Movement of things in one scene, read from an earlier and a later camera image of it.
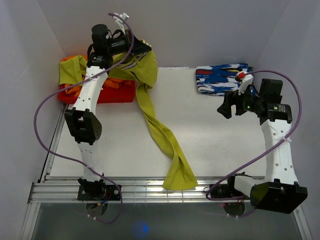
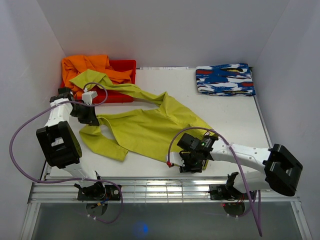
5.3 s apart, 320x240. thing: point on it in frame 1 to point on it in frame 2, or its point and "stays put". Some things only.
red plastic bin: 109,94 stays put
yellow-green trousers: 139,66 to 158,129
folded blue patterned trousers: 220,80 stays put
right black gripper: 229,99 to 188,168
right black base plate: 227,190 stays put
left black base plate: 98,192 stays put
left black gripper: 139,48 to 91,118
